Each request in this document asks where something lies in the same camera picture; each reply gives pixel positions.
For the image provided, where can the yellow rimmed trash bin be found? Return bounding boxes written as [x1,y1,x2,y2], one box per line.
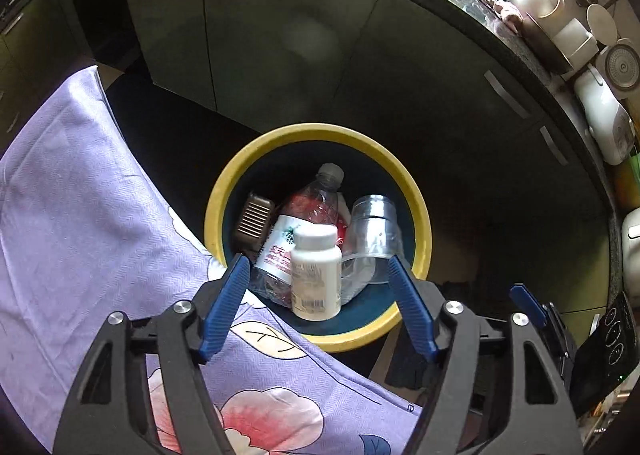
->
[204,123,432,354]

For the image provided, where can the black flat pan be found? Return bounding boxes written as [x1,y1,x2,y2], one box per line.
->
[522,12,574,76]

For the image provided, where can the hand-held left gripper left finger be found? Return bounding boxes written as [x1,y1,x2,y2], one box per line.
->
[52,254,251,455]

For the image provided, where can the clear plastic water bottle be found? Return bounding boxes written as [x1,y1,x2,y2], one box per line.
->
[249,162,352,310]

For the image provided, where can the small white plastic bottle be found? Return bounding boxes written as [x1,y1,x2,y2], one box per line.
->
[289,223,344,321]

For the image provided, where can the green kitchen cabinets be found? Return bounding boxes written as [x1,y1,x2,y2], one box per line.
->
[0,0,618,288]

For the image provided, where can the white countertop appliance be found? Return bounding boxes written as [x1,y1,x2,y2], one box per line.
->
[620,207,640,297]

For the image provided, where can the brown ribbed tray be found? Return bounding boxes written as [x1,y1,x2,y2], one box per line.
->
[233,191,276,251]

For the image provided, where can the clear plastic cup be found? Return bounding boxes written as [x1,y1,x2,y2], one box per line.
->
[342,194,406,286]

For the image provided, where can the white square container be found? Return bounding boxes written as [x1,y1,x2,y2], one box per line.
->
[550,17,599,64]

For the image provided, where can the white rice cooker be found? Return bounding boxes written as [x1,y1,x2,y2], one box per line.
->
[573,66,636,166]

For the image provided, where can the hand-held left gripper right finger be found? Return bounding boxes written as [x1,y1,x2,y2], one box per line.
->
[389,255,583,455]

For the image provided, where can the green plastic container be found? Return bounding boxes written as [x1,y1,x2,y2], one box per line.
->
[615,150,640,212]

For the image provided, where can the purple floral tablecloth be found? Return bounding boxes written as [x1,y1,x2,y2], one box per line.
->
[0,65,424,455]

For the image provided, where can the round white lid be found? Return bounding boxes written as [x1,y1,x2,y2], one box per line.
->
[586,4,621,44]

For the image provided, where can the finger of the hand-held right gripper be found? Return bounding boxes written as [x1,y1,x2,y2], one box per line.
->
[509,285,548,327]

